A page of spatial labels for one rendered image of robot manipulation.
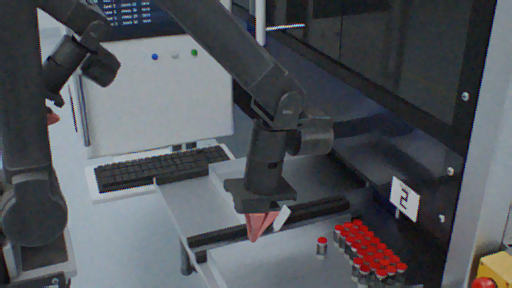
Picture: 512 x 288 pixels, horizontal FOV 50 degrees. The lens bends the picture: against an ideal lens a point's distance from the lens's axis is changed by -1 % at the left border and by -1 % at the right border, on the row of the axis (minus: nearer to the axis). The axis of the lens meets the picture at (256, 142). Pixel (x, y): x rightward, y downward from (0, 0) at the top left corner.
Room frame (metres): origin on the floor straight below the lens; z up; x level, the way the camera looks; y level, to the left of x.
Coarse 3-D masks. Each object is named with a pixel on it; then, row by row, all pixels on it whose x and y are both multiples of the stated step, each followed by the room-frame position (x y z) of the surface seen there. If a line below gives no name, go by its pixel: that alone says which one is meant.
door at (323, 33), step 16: (272, 0) 1.56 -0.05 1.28; (288, 0) 1.46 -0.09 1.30; (304, 0) 1.38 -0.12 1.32; (320, 0) 1.31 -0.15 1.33; (336, 0) 1.24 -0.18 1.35; (272, 16) 1.56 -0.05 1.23; (288, 16) 1.46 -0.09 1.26; (304, 16) 1.38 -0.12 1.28; (320, 16) 1.30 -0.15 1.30; (336, 16) 1.24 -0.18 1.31; (288, 32) 1.46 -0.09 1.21; (304, 32) 1.38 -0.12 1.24; (320, 32) 1.30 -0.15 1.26; (336, 32) 1.23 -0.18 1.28; (320, 48) 1.30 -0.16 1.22; (336, 48) 1.23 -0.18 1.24
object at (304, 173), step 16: (240, 160) 1.30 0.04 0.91; (288, 160) 1.35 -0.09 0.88; (304, 160) 1.35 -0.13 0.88; (320, 160) 1.35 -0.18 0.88; (224, 176) 1.26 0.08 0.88; (240, 176) 1.26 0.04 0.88; (288, 176) 1.26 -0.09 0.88; (304, 176) 1.26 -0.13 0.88; (320, 176) 1.26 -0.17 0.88; (336, 176) 1.26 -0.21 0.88; (224, 192) 1.16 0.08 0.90; (304, 192) 1.18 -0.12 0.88; (320, 192) 1.18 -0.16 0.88; (336, 192) 1.18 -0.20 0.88; (352, 192) 1.14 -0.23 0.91; (368, 192) 1.15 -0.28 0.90; (304, 208) 1.09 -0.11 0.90
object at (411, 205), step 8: (392, 184) 0.97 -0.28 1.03; (400, 184) 0.95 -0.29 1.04; (392, 192) 0.97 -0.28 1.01; (400, 192) 0.95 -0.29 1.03; (408, 192) 0.93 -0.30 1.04; (392, 200) 0.97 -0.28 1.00; (408, 200) 0.92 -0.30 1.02; (416, 200) 0.90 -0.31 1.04; (400, 208) 0.94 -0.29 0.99; (408, 208) 0.92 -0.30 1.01; (416, 208) 0.90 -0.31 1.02; (416, 216) 0.90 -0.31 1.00
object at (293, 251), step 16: (320, 224) 1.00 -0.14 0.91; (336, 224) 1.02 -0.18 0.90; (272, 240) 0.96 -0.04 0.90; (288, 240) 0.97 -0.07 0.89; (304, 240) 0.98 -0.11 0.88; (208, 256) 0.90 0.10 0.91; (224, 256) 0.92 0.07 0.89; (240, 256) 0.93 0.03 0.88; (256, 256) 0.93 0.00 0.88; (272, 256) 0.93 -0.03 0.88; (288, 256) 0.93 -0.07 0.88; (304, 256) 0.93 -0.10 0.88; (336, 256) 0.93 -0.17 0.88; (224, 272) 0.88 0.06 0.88; (240, 272) 0.88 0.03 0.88; (256, 272) 0.88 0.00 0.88; (272, 272) 0.88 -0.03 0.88; (288, 272) 0.88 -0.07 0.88; (304, 272) 0.88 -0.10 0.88; (320, 272) 0.88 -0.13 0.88; (336, 272) 0.88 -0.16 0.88
